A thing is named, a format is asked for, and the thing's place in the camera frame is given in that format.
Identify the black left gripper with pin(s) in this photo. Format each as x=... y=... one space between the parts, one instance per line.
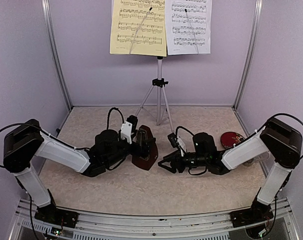
x=145 y=151

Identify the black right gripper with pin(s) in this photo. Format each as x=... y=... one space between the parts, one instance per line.
x=168 y=158

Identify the brown wooden metronome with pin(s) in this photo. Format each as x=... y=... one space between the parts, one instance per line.
x=144 y=132

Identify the white perforated music stand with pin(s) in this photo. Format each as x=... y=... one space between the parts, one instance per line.
x=162 y=105

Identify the yellow sheet music page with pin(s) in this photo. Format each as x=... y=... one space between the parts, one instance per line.
x=138 y=28

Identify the white sheet music page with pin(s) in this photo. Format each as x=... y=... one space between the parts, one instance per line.
x=188 y=27

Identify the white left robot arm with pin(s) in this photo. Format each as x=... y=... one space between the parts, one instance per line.
x=110 y=150

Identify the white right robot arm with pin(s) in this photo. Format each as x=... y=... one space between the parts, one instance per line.
x=279 y=139

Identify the red floral coaster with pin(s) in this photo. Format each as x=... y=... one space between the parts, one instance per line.
x=230 y=138

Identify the floral ceramic mug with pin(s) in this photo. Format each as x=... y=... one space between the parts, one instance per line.
x=260 y=158

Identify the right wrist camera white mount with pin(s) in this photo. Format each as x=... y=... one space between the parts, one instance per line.
x=177 y=142

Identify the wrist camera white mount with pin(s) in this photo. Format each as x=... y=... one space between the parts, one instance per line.
x=128 y=129
x=177 y=142

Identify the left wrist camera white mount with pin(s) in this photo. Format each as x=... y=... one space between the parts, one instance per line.
x=128 y=129

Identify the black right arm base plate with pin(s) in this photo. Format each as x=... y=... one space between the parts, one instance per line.
x=240 y=218

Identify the aluminium front rail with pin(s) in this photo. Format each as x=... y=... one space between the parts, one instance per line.
x=221 y=225

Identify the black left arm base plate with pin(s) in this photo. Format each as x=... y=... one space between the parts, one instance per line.
x=57 y=216

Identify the left aluminium corner post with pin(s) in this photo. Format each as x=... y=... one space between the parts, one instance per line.
x=55 y=55

